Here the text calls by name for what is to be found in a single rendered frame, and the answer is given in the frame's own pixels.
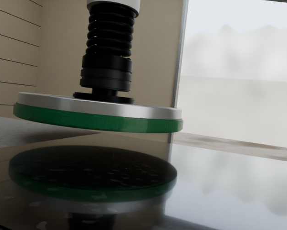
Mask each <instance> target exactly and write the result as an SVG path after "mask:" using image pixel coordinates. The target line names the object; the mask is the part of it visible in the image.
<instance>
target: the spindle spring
mask: <svg viewBox="0 0 287 230"><path fill-rule="evenodd" d="M100 10H116V11H122V12H125V13H127V14H129V15H127V14H123V13H119V12H112V11H101V12H97V11H100ZM89 14H90V17H89V25H88V30H89V32H88V33H87V38H88V40H87V42H86V45H87V47H88V48H87V49H86V54H89V53H95V52H114V53H121V54H122V57H129V56H131V54H132V51H131V50H130V49H131V48H132V47H133V45H132V43H131V41H132V40H133V35H132V33H133V32H134V27H133V25H134V24H135V20H134V18H135V16H136V13H135V12H134V11H133V10H132V9H131V8H129V7H126V6H123V5H119V4H113V3H100V4H96V5H94V6H92V7H91V8H90V10H89ZM104 18H109V19H118V20H122V21H125V22H121V21H114V20H99V19H104ZM98 27H115V28H120V29H124V31H122V30H117V29H108V28H100V29H98ZM95 28H96V29H95ZM101 35H109V36H118V37H123V39H121V38H116V37H97V36H101ZM95 36H96V37H95ZM95 44H115V45H121V46H123V47H117V46H106V45H97V46H96V45H95Z"/></svg>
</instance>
